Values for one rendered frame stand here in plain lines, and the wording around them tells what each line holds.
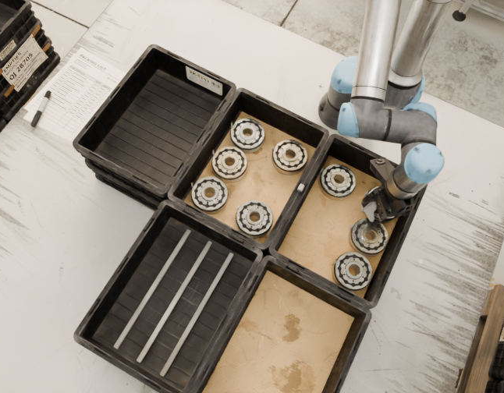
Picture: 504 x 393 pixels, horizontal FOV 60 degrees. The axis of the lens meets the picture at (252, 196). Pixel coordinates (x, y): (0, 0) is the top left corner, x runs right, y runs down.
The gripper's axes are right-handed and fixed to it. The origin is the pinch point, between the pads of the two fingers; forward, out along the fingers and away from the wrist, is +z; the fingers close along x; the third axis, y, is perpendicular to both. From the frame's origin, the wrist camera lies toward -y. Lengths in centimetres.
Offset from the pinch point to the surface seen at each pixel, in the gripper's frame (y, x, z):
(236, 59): -69, -21, 15
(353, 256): 12.7, -10.9, -0.8
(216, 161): -23.7, -39.7, -0.9
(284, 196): -9.7, -23.1, 2.0
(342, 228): 4.0, -9.9, 2.0
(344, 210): -1.2, -7.6, 2.0
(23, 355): 13, -103, 15
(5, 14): -129, -106, 36
